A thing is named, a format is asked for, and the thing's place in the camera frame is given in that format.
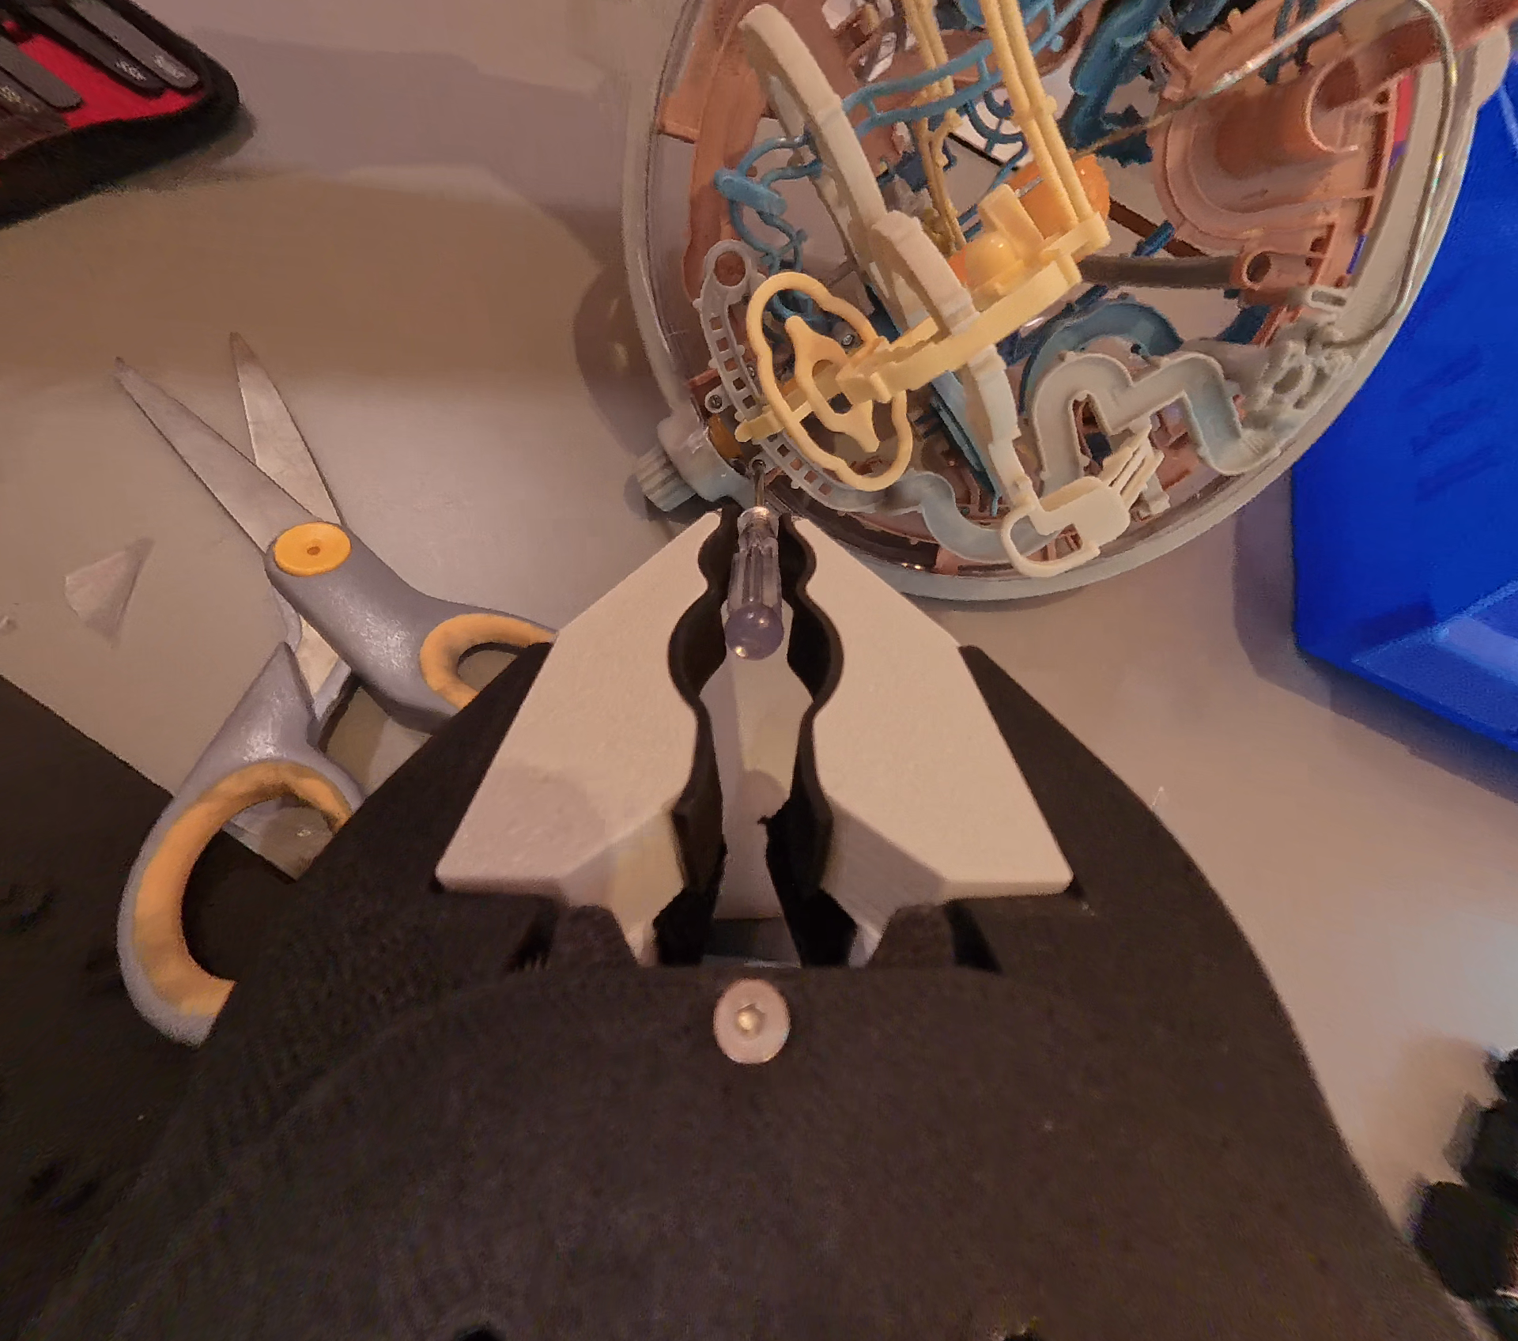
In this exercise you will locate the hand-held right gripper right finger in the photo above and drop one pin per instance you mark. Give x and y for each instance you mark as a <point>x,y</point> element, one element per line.
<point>939,773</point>

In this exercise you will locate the triangular clear plastic scrap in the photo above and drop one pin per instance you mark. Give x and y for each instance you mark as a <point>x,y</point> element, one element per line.
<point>114,588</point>

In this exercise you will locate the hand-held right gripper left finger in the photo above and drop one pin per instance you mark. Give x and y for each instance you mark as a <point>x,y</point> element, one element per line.
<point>570,773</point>

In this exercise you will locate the grey ribbed knob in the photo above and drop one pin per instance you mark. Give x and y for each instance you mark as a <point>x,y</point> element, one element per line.
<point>662,477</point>

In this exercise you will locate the black dimpled mat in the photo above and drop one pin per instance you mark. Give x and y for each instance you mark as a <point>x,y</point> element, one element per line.
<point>60,1009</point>

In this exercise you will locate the black plastic device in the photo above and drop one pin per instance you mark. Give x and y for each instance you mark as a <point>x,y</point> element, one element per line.
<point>1484,1151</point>

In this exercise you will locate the marble maze ball toy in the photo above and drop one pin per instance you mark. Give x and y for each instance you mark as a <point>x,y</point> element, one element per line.
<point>913,262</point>

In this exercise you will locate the red tool case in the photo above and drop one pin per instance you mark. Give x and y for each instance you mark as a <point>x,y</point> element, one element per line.
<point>109,114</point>

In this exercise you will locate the grey orange scissors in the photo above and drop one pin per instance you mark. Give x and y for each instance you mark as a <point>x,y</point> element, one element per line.
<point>356,607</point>

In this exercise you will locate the blue storage bin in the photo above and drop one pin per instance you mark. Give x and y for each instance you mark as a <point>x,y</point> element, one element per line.
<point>1400,594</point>

